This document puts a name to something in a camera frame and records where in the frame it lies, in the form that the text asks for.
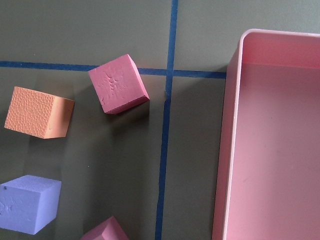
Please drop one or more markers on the orange foam block right side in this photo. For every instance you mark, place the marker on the orange foam block right side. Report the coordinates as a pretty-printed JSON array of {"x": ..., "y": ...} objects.
[{"x": 39, "y": 114}]

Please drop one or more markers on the red foam block near bin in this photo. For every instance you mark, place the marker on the red foam block near bin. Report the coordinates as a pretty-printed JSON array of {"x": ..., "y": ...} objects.
[{"x": 118, "y": 85}]

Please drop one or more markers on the red plastic bin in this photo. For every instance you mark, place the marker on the red plastic bin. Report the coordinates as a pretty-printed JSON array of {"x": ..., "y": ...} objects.
[{"x": 268, "y": 179}]

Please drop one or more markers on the red foam block far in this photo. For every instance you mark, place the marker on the red foam block far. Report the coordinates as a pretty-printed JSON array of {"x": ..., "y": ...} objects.
[{"x": 110, "y": 229}]

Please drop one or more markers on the purple foam block right side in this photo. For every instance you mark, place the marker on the purple foam block right side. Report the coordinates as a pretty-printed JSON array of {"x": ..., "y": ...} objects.
[{"x": 29, "y": 203}]

